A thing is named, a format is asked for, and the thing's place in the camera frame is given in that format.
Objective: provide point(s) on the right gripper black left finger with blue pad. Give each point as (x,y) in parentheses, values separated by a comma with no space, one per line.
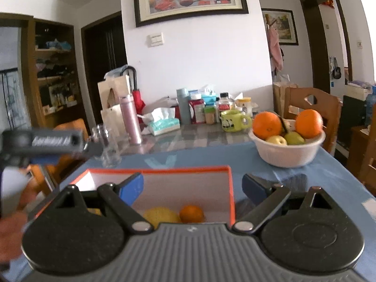
(119,198)

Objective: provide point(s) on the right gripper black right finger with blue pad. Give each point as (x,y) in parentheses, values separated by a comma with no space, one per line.
(268,198)

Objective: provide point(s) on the orange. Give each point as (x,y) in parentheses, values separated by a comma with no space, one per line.
(266,124)
(309,124)
(191,214)

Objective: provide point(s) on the person's left hand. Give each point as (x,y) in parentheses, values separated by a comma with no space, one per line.
(11,233)

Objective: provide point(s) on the wooden chair left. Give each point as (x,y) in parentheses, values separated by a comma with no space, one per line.
(57,169)

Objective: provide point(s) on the wooden chair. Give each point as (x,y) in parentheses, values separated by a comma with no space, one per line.
(327,105)
(57,169)

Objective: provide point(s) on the yellow lemon in box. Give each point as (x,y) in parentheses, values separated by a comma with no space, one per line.
(158,215)

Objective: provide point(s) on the clear glass jar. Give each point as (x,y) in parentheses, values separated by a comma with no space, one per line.
(110,155)

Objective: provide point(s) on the white fruit bowl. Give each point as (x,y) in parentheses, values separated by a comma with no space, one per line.
(288,156)

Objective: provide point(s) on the orange cardboard box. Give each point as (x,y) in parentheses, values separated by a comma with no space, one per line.
(210,188)

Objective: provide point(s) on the yellow apple in bowl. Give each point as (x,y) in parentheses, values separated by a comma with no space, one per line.
(277,140)

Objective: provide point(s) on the green pear in bowl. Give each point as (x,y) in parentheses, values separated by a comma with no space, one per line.
(293,138)

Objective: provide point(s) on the blue star tablecloth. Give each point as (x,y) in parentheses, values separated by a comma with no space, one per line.
(324,232)

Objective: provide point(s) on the green cartoon mug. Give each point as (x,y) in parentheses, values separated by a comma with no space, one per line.
(234,121)

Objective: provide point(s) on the teal tissue box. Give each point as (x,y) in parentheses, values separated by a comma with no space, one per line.
(161,121)

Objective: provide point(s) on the red folded umbrella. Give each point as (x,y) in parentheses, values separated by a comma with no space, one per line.
(139,103)

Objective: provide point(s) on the pink thermos bottle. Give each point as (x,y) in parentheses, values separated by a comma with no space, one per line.
(130,119)

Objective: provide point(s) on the wooden display cabinet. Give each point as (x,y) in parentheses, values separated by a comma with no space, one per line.
(39,78)

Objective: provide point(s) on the black cap white bottle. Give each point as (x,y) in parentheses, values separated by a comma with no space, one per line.
(225,103)

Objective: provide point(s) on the small green lid jar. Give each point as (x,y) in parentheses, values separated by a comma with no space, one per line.
(210,117)

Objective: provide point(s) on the beige paper bag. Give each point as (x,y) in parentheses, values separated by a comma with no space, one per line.
(112,89)

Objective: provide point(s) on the wooden chair right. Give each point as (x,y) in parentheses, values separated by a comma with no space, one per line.
(327,105)

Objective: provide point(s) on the red label bottle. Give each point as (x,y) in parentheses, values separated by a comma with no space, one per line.
(197,106)

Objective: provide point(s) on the grey tall bottle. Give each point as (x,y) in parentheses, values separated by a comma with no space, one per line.
(183,104)

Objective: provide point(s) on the pink hanging cloth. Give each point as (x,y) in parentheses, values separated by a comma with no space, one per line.
(276,58)

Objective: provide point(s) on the small framed picture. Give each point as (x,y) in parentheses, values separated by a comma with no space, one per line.
(284,23)

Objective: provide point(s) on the white wall switch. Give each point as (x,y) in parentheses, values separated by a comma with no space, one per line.
(155,40)

